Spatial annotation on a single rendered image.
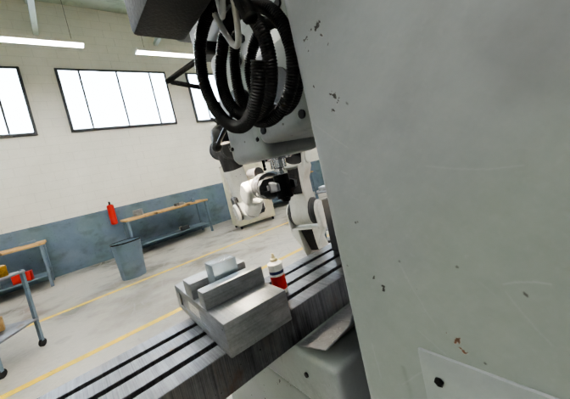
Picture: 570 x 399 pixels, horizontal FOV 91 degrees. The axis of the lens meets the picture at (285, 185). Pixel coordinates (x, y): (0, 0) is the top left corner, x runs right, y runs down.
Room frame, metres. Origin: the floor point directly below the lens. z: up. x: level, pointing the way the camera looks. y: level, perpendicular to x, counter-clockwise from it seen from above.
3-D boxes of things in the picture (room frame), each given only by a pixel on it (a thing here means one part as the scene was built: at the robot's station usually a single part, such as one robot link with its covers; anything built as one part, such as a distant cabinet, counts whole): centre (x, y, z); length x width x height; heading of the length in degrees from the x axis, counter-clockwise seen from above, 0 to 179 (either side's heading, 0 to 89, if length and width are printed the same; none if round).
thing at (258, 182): (0.90, 0.04, 1.23); 0.13 x 0.12 x 0.10; 113
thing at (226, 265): (0.66, 0.19, 1.07); 0.06 x 0.05 x 0.06; 126
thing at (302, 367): (0.81, 0.01, 0.81); 0.50 x 0.35 x 0.12; 38
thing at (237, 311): (0.69, 0.21, 1.01); 0.35 x 0.15 x 0.11; 36
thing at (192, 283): (0.71, 0.23, 1.04); 0.15 x 0.06 x 0.04; 126
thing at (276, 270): (0.74, 0.07, 1.01); 0.04 x 0.04 x 0.11
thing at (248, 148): (0.81, 0.00, 1.47); 0.21 x 0.19 x 0.32; 128
